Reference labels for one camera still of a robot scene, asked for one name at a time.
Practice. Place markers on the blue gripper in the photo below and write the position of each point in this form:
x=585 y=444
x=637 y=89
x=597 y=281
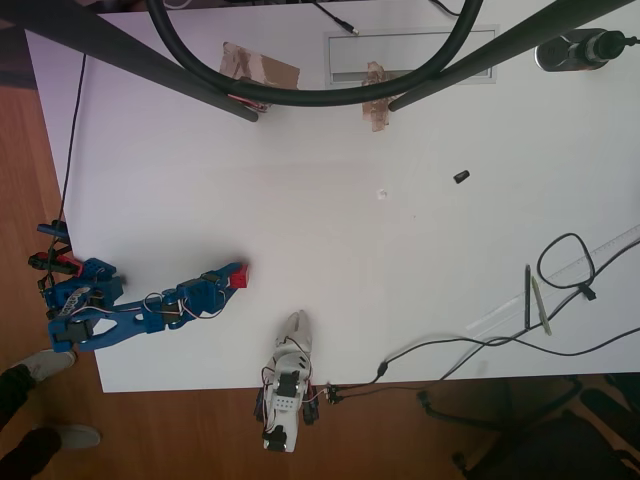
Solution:
x=223 y=281

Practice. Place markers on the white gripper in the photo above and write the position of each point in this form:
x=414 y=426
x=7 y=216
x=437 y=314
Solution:
x=297 y=334

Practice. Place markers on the small red cube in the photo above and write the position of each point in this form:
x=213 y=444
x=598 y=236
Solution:
x=241 y=277

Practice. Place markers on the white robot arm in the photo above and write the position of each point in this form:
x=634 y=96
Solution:
x=285 y=405

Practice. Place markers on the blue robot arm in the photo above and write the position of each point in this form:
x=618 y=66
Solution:
x=125 y=325

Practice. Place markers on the black clamp with red button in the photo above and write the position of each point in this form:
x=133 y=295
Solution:
x=311 y=411

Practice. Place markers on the black and red clamp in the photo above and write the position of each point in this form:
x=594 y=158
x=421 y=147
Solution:
x=57 y=264

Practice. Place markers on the blue clamp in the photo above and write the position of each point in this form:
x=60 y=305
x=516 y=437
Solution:
x=52 y=229

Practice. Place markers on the white shoe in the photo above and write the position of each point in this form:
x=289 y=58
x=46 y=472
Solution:
x=50 y=364
x=75 y=437

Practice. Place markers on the transparent ruler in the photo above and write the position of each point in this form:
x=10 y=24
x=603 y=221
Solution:
x=505 y=310

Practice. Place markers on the brown tape piece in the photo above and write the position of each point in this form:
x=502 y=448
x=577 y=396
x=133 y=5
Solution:
x=377 y=107
x=272 y=70

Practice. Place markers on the small black cap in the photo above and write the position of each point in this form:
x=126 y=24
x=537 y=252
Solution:
x=461 y=176

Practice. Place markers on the black pen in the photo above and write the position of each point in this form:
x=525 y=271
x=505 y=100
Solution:
x=528 y=295

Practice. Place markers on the person in dark clothes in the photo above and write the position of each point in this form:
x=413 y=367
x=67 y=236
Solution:
x=15 y=392

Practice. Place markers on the green pen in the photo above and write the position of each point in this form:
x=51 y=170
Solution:
x=541 y=305

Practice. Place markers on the black office chair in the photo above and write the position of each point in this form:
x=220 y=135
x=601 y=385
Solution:
x=550 y=440

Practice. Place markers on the black tripod leg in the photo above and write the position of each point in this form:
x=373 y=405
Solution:
x=75 y=30
x=500 y=50

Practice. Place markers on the black camera device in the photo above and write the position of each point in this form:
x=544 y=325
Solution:
x=575 y=50

